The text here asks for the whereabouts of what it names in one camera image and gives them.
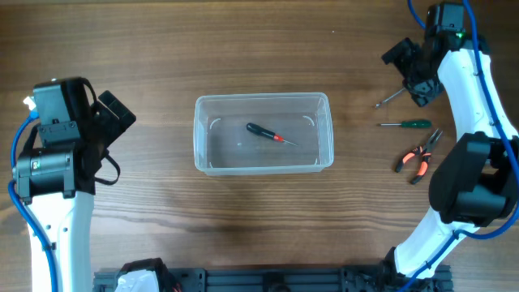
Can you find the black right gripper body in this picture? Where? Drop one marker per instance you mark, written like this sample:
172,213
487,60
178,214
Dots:
418,80

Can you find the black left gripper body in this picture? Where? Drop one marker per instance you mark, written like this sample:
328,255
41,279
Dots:
97,128

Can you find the silver L-shaped socket wrench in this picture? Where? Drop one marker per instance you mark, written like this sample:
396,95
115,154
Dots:
386,100

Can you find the clear plastic container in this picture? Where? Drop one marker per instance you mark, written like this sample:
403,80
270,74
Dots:
223,146

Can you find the black red screwdriver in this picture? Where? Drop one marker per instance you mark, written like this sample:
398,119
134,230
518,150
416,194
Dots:
260,131

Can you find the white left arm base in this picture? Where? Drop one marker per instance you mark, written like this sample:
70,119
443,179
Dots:
150,275

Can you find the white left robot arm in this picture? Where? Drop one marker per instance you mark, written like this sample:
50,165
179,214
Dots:
55,156

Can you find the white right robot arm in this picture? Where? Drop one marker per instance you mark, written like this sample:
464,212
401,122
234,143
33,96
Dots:
474,191

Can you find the green handled screwdriver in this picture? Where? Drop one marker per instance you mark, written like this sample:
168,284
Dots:
417,123

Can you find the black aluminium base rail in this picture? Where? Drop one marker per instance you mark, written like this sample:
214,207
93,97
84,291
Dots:
346,279

